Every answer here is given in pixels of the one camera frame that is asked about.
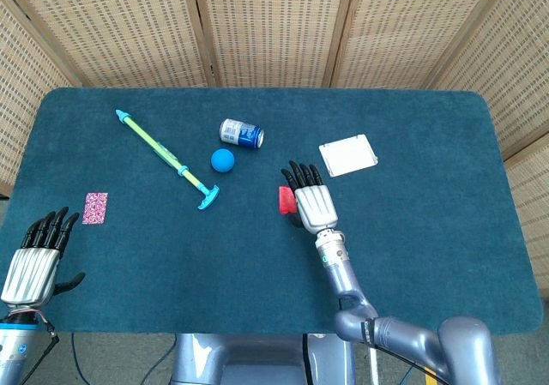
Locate blue floor cable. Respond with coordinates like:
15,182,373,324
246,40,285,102
70,332,87,385

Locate pink patterned card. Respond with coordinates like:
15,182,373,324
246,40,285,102
81,192,109,226

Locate white square plastic lid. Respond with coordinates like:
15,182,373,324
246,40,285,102
318,134,379,178

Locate green toy water pump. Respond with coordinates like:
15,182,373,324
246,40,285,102
114,108,220,211

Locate white metal post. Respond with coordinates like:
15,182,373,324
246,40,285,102
368,346,381,385

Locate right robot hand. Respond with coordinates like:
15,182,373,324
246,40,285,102
281,159,339,233

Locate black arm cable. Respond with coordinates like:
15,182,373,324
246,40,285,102
368,345,454,385
39,310,61,371

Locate blue felt table cover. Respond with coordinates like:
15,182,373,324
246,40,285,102
0,87,544,335

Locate blue rubber ball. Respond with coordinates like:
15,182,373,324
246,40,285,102
210,148,236,173

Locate blue and white drink can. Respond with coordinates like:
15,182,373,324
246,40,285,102
219,117,265,149

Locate red block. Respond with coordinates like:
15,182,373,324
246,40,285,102
277,185,298,217

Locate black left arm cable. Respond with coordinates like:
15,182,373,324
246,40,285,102
39,310,61,371

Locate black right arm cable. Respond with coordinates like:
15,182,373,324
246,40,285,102
368,345,454,385

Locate grey-blue robot torso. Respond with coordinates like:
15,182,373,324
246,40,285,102
170,332,357,385

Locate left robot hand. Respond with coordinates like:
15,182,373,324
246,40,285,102
0,206,86,307

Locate woven bamboo folding screen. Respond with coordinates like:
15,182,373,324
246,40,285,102
0,0,549,300

